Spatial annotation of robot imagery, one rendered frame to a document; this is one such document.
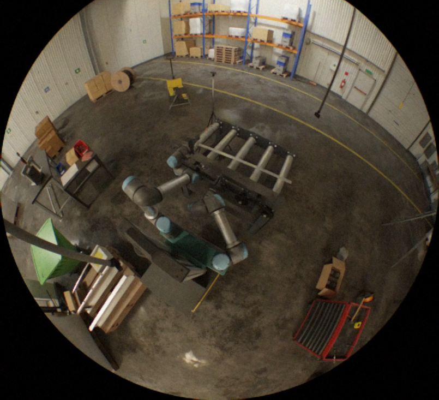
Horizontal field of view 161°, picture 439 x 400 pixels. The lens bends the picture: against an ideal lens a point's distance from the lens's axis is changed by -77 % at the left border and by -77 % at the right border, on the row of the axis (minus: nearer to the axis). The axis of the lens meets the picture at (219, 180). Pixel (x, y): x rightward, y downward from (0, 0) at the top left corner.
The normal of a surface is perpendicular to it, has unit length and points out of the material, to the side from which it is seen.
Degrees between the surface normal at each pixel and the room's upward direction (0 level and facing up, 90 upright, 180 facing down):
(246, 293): 0
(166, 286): 0
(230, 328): 0
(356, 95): 90
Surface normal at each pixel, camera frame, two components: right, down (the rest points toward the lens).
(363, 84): -0.52, 0.71
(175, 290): 0.03, -0.54
